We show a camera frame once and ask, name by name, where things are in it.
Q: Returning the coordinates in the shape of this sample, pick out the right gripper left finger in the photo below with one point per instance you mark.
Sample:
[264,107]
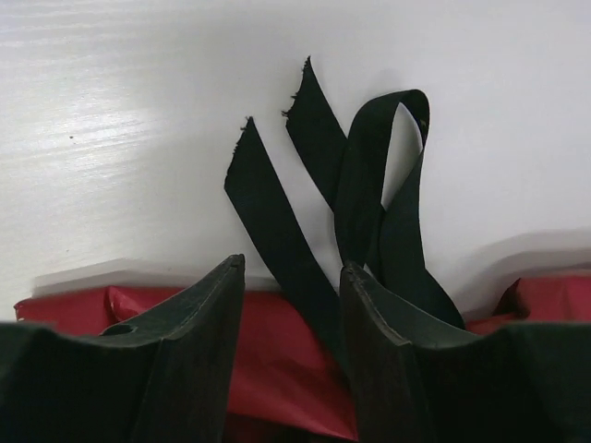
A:
[161,376]

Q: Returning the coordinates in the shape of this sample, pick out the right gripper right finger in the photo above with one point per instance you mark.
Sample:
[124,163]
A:
[416,378]

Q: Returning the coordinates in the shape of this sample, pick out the red wrapping paper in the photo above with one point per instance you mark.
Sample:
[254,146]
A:
[285,386]

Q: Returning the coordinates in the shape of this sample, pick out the black gold-lettered ribbon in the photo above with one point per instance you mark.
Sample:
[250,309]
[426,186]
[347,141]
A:
[348,168]

